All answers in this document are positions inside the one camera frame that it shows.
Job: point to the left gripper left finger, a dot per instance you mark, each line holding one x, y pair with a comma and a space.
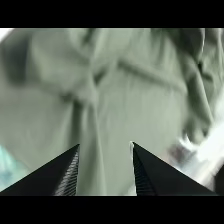
56, 176

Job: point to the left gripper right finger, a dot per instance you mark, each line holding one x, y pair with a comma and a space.
156, 178

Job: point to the grey-green shirt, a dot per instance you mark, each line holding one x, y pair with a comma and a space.
110, 100

